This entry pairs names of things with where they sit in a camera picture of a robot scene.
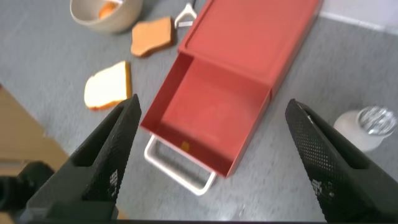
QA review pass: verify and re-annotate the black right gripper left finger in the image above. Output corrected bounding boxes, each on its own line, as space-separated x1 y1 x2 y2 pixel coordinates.
20 94 142 222

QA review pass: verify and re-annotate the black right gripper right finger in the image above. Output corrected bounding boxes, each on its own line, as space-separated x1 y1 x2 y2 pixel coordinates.
285 98 398 222

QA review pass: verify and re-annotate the red drawer with white handle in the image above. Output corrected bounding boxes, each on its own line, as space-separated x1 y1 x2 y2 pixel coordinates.
139 51 273 197

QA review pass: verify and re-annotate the red drawer casing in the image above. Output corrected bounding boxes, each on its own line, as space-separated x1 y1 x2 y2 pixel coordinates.
177 0 324 100

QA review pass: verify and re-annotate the white green milk bottle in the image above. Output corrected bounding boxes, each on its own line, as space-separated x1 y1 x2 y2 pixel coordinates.
333 105 398 153

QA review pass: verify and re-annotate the white bread slice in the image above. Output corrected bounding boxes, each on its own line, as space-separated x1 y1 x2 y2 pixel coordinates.
83 60 133 111

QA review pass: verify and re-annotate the brown toast slice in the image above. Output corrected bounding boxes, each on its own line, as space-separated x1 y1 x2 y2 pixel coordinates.
130 16 175 58

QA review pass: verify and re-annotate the beige ribbed bowl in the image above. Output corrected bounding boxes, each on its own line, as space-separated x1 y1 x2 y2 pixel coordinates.
69 0 144 34

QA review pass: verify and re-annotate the orange food piece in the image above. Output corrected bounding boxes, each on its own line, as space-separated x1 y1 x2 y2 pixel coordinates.
98 1 121 20

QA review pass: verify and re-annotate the grey handled white peeler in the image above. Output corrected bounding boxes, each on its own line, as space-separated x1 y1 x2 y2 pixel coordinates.
174 0 198 29

